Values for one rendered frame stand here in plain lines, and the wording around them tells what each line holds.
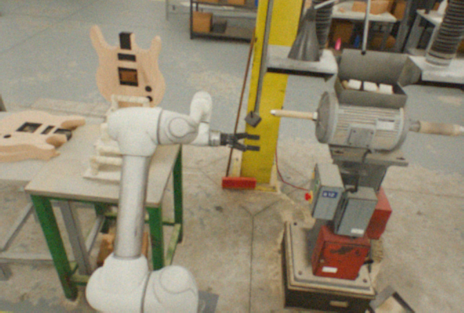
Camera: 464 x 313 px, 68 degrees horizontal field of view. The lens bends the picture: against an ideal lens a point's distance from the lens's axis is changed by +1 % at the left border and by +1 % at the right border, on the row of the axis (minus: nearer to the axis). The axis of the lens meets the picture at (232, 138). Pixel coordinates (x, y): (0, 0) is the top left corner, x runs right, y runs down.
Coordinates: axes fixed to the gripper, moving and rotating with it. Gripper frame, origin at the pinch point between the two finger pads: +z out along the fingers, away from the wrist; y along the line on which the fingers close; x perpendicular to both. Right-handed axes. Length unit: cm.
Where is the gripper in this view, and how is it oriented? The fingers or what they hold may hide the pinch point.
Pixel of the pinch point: (257, 142)
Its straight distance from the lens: 184.2
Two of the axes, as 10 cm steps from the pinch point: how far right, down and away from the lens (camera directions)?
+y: -0.7, 4.2, -9.0
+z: 9.9, 1.0, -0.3
